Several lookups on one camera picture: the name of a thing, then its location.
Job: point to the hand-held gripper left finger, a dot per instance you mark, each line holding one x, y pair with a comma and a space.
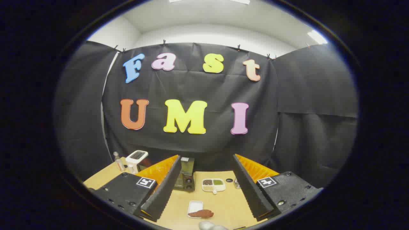
166, 188

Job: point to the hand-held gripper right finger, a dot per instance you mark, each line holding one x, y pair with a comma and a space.
247, 188

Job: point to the black toaster oven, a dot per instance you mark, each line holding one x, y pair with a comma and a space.
188, 182

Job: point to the brown meat steak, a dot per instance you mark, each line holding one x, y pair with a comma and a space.
201, 213

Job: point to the white rectangular tray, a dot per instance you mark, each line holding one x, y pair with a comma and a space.
195, 205

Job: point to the white divided dish with beans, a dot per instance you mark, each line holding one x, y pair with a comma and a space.
213, 185

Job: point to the white kitchen scale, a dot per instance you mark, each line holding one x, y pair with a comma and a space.
136, 156

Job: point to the clear plastic bottle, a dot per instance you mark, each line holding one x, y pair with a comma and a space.
119, 163

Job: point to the row of backdrop clips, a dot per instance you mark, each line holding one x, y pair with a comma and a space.
164, 42

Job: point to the ceiling light panel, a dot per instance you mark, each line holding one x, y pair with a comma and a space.
317, 36

